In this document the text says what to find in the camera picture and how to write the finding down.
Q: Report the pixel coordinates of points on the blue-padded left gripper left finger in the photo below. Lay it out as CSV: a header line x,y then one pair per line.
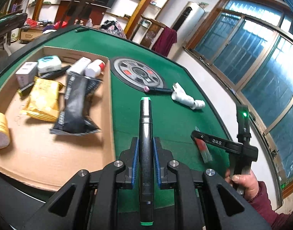
x,y
128,161

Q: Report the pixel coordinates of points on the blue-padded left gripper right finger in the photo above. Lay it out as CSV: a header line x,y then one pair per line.
x,y
162,157

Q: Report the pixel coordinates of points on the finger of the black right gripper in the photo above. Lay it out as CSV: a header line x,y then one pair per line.
x,y
197,135

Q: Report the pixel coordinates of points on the clear red tube packet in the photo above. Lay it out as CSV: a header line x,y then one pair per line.
x,y
204,151

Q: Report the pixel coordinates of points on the black marker pen green caps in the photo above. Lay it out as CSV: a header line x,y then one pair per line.
x,y
146,163

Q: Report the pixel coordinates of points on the white bottle green label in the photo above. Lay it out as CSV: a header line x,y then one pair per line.
x,y
179,95

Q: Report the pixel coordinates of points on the black snack packet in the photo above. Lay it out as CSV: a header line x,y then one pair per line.
x,y
74,119

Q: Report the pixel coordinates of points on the yellow snack packet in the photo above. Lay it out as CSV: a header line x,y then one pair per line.
x,y
43,101

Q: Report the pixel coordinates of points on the white bottle red label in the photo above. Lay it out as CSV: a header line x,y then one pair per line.
x,y
95,68

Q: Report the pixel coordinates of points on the white red box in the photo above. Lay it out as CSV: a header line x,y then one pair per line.
x,y
79,66

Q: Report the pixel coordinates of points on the yellow tape roll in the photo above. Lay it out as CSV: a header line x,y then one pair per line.
x,y
4,131

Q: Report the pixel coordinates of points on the teal white tissue pack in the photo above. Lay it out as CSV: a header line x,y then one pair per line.
x,y
48,64

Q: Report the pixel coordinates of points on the white barcode medicine box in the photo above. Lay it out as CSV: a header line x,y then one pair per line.
x,y
26,73

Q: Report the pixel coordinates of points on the maroon sleeve forearm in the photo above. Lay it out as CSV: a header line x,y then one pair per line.
x,y
262,205

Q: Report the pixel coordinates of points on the right hand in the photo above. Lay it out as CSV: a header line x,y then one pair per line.
x,y
247,181

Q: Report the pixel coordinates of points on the pink-capped black pen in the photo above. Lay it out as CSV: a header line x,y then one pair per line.
x,y
156,90

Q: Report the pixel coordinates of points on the round silver mahjong control panel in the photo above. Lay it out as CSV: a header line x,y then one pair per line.
x,y
136,74

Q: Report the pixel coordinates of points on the maroon cloth on chair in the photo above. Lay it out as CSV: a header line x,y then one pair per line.
x,y
165,41

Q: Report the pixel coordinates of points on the window with blue glass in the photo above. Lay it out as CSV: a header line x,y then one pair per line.
x,y
248,46

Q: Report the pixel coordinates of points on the standing air conditioner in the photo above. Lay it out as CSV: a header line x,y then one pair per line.
x,y
185,23

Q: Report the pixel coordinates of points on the carved wooden chair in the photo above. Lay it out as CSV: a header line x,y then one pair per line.
x,y
147,31

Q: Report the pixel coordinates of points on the floral bag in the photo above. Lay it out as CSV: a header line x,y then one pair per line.
x,y
113,28

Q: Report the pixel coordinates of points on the low wooden table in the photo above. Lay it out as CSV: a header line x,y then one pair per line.
x,y
29,34

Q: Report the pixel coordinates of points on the wooden chair dark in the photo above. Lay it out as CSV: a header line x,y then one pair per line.
x,y
83,10

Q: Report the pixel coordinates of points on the wooden wall shelving unit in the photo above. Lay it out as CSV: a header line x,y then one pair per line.
x,y
42,15

